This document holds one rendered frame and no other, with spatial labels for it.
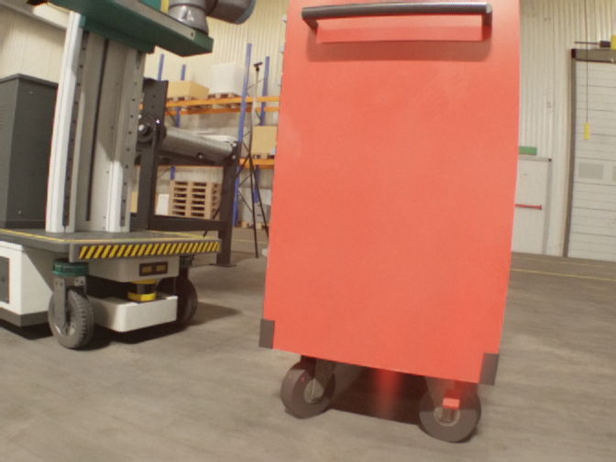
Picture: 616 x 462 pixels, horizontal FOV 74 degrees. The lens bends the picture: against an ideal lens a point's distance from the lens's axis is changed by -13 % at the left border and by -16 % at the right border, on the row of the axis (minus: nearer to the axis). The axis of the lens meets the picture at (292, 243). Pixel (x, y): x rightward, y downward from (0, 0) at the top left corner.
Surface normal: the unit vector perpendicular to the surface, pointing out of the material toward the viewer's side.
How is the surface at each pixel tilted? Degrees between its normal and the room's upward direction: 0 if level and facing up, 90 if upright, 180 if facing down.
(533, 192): 90
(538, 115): 90
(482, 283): 90
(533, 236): 90
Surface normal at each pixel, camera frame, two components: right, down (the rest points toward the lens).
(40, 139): 0.89, 0.10
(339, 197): -0.39, 0.03
